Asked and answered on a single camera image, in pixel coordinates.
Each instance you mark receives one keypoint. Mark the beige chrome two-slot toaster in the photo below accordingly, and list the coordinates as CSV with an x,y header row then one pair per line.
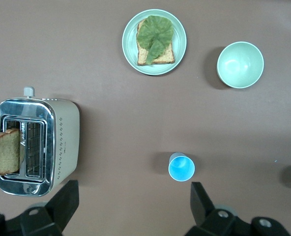
x,y
69,137

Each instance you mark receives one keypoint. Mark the square toast slice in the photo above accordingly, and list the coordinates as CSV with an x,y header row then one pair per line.
x,y
167,57

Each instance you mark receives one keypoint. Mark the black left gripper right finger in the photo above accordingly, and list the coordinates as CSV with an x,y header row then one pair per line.
x,y
204,216

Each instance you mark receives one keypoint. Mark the green lettuce leaf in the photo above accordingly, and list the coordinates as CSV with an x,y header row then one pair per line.
x,y
155,32

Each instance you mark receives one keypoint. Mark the blue plastic cup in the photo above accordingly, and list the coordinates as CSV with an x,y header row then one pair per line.
x,y
182,168

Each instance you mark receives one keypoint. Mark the pale green bowl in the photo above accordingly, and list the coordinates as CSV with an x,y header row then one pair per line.
x,y
240,65

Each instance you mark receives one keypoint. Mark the pale green plate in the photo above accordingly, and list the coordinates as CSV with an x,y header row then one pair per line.
x,y
180,41

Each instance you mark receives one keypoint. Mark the brown table cover sheet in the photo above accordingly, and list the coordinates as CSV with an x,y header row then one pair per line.
x,y
111,110

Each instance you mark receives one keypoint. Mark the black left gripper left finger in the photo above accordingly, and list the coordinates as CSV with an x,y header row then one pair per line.
x,y
59,209

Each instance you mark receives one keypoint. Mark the brown bread slice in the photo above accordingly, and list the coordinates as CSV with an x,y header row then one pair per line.
x,y
6,152

